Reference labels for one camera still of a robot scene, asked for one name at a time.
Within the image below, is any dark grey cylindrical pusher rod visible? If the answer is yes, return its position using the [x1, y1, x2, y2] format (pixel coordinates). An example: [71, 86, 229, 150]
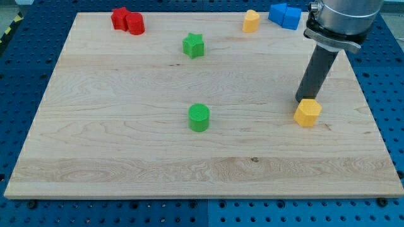
[295, 45, 338, 102]

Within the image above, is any yellow hexagon block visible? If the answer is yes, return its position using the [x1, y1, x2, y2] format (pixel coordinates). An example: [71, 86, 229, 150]
[294, 99, 323, 127]

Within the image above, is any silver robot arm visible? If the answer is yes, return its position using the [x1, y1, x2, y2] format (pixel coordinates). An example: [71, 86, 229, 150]
[295, 0, 383, 102]

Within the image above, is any blue cube block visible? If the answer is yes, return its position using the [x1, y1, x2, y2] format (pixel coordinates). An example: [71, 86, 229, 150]
[282, 7, 302, 30]

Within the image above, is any blue triangle block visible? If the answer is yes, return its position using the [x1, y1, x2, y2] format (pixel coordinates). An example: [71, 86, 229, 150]
[268, 3, 287, 26]

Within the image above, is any yellow heart block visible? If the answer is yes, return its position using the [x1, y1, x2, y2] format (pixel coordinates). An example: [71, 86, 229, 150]
[242, 9, 260, 33]

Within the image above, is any green star block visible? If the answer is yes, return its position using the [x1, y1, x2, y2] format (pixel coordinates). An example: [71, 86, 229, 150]
[182, 33, 205, 59]

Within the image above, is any green cylinder block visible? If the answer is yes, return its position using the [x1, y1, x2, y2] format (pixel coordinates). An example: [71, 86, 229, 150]
[188, 103, 210, 132]

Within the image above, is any wooden board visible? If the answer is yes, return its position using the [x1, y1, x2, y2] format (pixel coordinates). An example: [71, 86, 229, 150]
[4, 13, 403, 199]

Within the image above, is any red cylinder block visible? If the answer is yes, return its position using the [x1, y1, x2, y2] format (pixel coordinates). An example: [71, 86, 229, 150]
[125, 12, 145, 35]

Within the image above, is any red star block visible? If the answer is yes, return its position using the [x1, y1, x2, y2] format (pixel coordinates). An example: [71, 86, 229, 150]
[111, 7, 131, 32]

